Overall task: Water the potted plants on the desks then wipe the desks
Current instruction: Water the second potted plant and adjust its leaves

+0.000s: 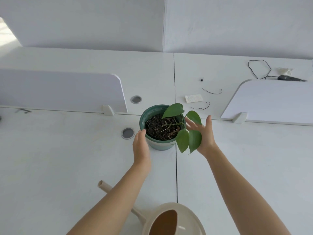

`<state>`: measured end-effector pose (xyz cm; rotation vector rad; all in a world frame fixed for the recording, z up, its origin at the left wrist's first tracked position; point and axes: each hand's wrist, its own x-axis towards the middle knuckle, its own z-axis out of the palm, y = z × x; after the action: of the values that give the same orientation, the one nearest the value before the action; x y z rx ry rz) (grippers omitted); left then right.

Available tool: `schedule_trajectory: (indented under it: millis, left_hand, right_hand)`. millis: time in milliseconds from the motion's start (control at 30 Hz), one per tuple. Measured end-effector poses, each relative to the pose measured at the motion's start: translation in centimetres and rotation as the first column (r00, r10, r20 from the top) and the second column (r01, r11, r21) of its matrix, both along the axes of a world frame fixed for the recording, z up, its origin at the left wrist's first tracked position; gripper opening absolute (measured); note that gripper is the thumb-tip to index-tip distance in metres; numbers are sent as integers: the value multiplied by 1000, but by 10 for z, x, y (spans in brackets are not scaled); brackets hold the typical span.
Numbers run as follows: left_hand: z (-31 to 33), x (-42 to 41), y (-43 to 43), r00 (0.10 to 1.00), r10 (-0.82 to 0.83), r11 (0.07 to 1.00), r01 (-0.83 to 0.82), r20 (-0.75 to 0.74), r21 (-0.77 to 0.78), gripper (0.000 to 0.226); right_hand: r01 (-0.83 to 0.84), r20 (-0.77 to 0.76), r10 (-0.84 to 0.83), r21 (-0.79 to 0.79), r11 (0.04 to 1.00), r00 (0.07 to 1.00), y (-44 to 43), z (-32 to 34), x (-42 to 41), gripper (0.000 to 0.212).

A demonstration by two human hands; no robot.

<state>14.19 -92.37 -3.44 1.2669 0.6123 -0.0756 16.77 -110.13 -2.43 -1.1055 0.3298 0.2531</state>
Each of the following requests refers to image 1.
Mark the black handheld tool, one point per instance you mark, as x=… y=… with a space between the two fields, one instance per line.
x=288 y=78

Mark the crumpled white paper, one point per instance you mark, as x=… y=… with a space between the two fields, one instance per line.
x=285 y=71

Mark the person's right forearm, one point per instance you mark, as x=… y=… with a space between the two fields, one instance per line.
x=242 y=195

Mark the white divider clip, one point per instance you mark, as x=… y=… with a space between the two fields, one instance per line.
x=107 y=110
x=240 y=117

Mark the person's right thumb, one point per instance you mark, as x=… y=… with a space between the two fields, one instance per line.
x=209 y=126

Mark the tall white partition panel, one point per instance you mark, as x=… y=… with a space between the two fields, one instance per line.
x=85 y=21
x=239 y=24

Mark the beige plastic watering can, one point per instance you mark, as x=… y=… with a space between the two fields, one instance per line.
x=185 y=217

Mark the white tissue piece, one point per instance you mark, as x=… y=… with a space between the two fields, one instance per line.
x=193 y=98

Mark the white desk divider panel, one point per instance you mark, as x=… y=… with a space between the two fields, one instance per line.
x=61 y=90
x=273 y=102

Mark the person's left hand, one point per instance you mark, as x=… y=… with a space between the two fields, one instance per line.
x=141 y=150

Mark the person's right hand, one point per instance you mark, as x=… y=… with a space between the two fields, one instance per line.
x=207 y=140

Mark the green leafy plant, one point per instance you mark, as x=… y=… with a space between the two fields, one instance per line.
x=172 y=110

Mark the person's left forearm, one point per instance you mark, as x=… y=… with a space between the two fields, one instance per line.
x=110 y=205

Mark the person's left fingers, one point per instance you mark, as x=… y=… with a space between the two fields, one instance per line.
x=140 y=135

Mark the green ceramic plant pot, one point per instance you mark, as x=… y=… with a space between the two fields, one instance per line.
x=159 y=141

